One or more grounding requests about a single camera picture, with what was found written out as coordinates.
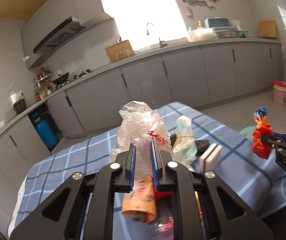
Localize orange snack packet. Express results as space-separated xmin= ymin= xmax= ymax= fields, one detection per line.
xmin=121 ymin=176 xmax=157 ymax=223

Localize clear plastic bag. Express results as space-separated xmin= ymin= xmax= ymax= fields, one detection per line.
xmin=109 ymin=101 xmax=173 ymax=181

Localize grey kitchen base cabinets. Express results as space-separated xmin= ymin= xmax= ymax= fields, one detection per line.
xmin=0 ymin=38 xmax=283 ymax=213

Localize kitchen faucet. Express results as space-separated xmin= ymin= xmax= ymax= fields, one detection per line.
xmin=146 ymin=22 xmax=168 ymax=48

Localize green enamel basin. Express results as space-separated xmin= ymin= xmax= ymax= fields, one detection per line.
xmin=237 ymin=125 xmax=256 ymax=140

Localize green-white plastic bag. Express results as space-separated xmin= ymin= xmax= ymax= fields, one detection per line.
xmin=172 ymin=115 xmax=197 ymax=167

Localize blue plaid tablecloth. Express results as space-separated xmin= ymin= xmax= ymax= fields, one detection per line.
xmin=8 ymin=102 xmax=286 ymax=232

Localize pink bucket red lid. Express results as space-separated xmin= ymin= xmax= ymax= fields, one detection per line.
xmin=272 ymin=80 xmax=286 ymax=107

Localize black knitted cloth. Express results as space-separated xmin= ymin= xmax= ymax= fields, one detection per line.
xmin=170 ymin=133 xmax=210 ymax=155

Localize blue gas cylinder under counter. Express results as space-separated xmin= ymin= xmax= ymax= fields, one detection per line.
xmin=32 ymin=113 xmax=59 ymax=151

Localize wooden cutting board right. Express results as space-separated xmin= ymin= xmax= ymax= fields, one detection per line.
xmin=258 ymin=20 xmax=277 ymax=38

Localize wooden cutting board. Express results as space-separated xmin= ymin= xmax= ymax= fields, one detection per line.
xmin=258 ymin=20 xmax=277 ymax=38
xmin=105 ymin=40 xmax=134 ymax=62

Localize black wok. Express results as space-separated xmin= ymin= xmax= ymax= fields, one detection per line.
xmin=45 ymin=72 xmax=69 ymax=85

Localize spice rack with bottles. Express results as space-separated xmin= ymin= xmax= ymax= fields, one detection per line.
xmin=34 ymin=65 xmax=53 ymax=101

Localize wooden cutting board left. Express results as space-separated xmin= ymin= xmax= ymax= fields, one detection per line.
xmin=105 ymin=40 xmax=134 ymax=62

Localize dark cooking pot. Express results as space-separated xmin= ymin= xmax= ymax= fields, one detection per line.
xmin=13 ymin=98 xmax=27 ymax=115

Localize blue dish rack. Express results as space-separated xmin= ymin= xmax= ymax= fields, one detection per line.
xmin=204 ymin=17 xmax=237 ymax=38

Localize white plastic tub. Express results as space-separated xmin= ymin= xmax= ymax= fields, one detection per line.
xmin=187 ymin=28 xmax=214 ymax=42

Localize range hood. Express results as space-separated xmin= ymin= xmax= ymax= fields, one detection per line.
xmin=33 ymin=16 xmax=86 ymax=54

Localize grey upper cabinets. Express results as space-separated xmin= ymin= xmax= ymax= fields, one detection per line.
xmin=21 ymin=0 xmax=118 ymax=69

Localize hanging cloths on wall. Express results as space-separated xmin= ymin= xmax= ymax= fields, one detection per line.
xmin=182 ymin=0 xmax=219 ymax=8

